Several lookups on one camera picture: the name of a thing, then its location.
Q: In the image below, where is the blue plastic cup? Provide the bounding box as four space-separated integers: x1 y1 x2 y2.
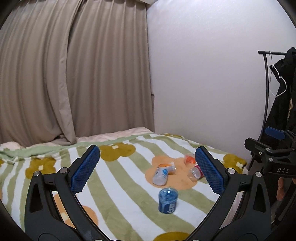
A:
158 188 179 214

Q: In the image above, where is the clear cup with red label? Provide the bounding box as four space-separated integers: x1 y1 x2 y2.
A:
188 165 204 182

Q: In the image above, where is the orange plastic cup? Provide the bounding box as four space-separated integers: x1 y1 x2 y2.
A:
184 154 196 165

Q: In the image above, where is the clear cup with white label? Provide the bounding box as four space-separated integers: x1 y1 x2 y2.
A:
159 162 176 174

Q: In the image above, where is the white plastic cup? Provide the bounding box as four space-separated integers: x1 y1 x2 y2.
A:
152 167 168 186

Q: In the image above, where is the person's right hand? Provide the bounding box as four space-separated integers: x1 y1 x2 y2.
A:
276 178 285 201

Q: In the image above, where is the black clothes rack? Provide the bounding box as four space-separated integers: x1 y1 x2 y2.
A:
257 50 286 141

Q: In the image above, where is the pink bed sheet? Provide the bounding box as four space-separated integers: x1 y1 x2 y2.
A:
1 127 152 151

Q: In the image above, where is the green striped flower blanket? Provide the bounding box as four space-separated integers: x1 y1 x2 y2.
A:
0 133 247 241

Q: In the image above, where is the beige curtain right panel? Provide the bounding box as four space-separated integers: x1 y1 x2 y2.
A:
66 1 154 137

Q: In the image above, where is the beige curtain panel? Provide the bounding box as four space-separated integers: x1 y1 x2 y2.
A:
66 1 154 137
1 1 81 147

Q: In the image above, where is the beige curtain left panel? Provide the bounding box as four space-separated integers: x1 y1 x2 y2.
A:
1 1 81 147

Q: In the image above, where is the white wire hanger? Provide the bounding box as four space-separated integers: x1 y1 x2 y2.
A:
267 51 287 97

